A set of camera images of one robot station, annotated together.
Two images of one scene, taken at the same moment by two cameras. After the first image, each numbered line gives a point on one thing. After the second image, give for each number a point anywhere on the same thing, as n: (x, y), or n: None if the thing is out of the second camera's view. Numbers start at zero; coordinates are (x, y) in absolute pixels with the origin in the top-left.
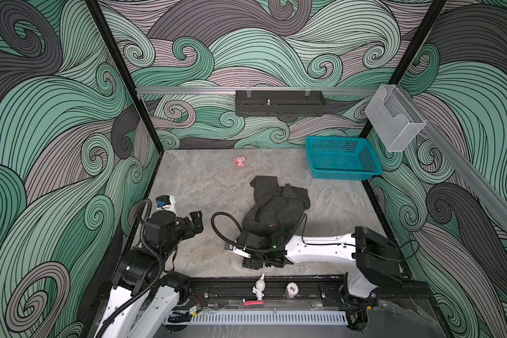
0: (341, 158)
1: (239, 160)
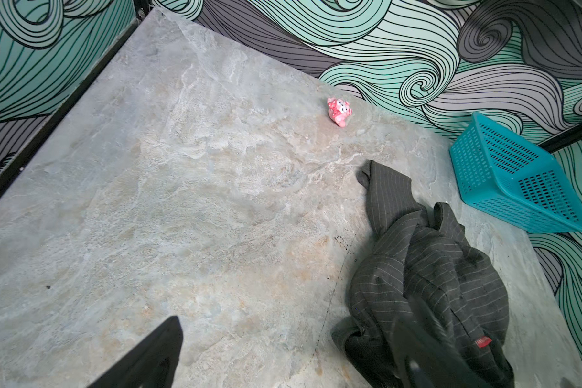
0: (516, 177)
1: (339, 111)
